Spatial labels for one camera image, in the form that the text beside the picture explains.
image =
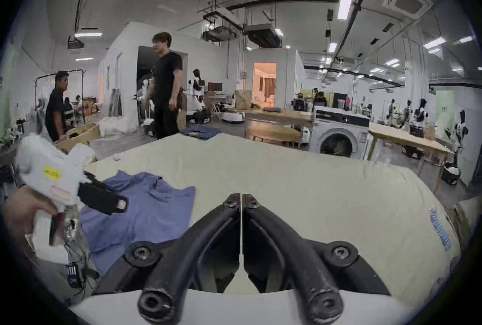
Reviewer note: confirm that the black bin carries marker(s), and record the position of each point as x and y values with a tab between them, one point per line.
451	173

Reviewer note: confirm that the white humanoid robot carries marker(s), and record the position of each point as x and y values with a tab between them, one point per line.
196	94
459	131

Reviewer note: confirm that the long wooden table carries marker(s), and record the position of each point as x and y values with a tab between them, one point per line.
406	139

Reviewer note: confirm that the blue shirt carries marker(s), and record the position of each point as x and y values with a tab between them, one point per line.
150	210

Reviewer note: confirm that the wooden table with items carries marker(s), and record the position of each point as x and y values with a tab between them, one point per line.
280	115

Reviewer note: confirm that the white washing machine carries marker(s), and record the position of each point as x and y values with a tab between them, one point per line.
339	135

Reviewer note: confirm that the open wooden crate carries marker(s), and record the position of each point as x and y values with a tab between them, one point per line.
81	133

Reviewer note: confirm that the pile of white cloth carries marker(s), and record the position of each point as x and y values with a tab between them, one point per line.
116	126

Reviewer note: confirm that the round wooden table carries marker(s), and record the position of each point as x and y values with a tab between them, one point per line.
273	131

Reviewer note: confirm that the dark blue folded garment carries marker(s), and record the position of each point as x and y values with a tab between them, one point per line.
200	133

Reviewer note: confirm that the brown carton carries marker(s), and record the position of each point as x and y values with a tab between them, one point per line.
244	99

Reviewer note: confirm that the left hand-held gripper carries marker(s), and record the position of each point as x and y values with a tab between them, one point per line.
41	161

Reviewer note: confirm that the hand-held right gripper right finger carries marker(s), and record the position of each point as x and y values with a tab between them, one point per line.
275	237

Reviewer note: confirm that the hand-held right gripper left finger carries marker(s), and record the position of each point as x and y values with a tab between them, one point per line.
211	237

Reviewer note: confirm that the person's left hand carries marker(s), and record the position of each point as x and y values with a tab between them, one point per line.
22	210

